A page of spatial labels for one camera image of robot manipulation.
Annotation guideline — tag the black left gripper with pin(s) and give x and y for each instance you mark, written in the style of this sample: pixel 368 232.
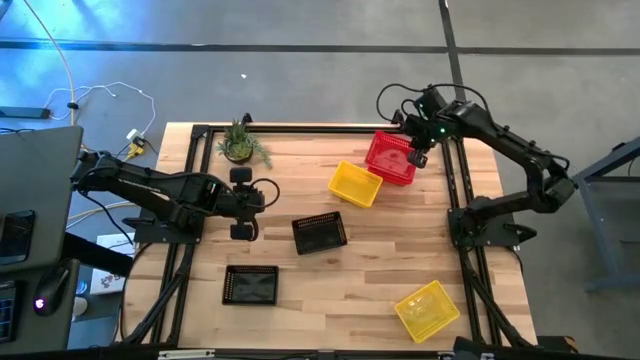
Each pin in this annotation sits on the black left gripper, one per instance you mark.
pixel 241 202

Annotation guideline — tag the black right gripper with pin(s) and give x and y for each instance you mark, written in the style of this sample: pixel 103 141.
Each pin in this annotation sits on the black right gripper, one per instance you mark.
pixel 430 125

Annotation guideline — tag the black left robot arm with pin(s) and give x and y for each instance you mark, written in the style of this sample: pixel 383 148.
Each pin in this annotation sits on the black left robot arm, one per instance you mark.
pixel 145 187

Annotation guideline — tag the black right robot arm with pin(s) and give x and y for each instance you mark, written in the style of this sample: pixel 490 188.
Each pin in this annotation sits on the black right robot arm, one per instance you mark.
pixel 515 145

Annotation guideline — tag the potted green succulent plant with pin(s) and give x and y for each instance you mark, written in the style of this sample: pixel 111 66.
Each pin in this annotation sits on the potted green succulent plant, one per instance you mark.
pixel 239 145

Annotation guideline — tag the yellow power plug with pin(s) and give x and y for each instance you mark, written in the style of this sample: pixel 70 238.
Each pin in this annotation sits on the yellow power plug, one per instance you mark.
pixel 136 149

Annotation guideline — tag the white power adapter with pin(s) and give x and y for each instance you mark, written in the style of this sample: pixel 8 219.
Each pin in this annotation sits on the white power adapter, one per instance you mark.
pixel 134 135

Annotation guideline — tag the black desk leg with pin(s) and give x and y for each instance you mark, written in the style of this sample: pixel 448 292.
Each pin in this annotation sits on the black desk leg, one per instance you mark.
pixel 95 255

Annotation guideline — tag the white cardboard box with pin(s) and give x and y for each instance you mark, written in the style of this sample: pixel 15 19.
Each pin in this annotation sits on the white cardboard box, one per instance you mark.
pixel 107 282

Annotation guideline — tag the grey desk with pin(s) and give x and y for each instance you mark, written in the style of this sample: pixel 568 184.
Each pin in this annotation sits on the grey desk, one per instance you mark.
pixel 40 170

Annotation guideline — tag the black computer mouse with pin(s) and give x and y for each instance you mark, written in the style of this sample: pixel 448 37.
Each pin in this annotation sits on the black computer mouse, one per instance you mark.
pixel 50 292

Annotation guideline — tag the black phone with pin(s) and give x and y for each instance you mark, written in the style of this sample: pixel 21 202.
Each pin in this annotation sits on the black phone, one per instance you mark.
pixel 15 237

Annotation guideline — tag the black power strip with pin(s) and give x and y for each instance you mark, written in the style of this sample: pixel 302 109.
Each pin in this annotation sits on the black power strip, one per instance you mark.
pixel 25 113

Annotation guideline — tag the black keyboard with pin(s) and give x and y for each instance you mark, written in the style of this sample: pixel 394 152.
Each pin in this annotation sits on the black keyboard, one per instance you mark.
pixel 7 312

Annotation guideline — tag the black aluminium table frame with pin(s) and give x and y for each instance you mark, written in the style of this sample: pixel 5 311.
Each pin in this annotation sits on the black aluminium table frame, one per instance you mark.
pixel 325 129

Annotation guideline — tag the silver metal bracket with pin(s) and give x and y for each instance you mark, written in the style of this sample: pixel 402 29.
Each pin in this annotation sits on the silver metal bracket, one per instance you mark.
pixel 445 356
pixel 185 354

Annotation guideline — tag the grey metal table frame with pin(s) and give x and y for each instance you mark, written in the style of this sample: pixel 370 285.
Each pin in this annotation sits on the grey metal table frame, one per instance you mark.
pixel 600 165

